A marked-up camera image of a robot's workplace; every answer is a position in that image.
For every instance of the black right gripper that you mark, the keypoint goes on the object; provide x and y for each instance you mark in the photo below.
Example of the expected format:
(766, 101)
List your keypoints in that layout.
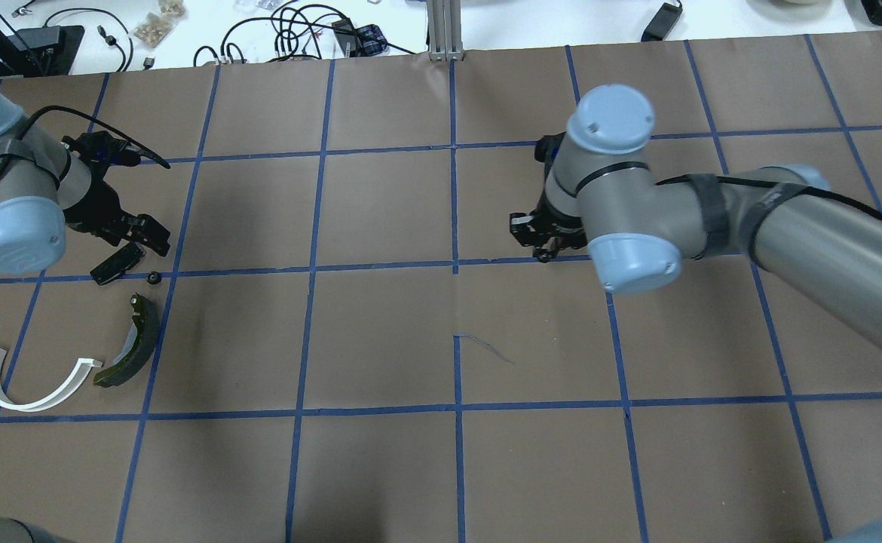
(559, 228)

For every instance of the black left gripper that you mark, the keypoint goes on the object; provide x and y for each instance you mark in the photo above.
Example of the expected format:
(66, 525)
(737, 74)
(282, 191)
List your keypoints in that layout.
(102, 205)

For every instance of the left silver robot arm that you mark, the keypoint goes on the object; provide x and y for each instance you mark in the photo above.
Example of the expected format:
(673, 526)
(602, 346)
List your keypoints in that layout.
(53, 166)

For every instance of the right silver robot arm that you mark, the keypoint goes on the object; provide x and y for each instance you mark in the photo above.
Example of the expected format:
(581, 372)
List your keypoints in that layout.
(599, 194)

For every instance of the black brake pad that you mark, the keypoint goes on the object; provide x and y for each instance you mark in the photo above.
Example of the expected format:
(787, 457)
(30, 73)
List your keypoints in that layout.
(118, 264)

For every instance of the olive brake shoe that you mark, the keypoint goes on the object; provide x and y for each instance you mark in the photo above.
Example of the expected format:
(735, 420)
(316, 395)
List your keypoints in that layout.
(138, 347)

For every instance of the black power adapter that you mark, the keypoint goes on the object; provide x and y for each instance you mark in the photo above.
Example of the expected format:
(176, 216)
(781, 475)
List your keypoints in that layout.
(663, 21)

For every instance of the white curved plastic bracket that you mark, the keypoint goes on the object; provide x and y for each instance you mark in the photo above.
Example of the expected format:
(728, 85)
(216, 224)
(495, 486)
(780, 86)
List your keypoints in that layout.
(53, 395)

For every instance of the aluminium frame post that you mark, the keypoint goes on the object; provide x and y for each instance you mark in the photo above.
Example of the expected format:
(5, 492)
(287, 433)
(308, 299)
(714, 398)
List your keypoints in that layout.
(444, 30)

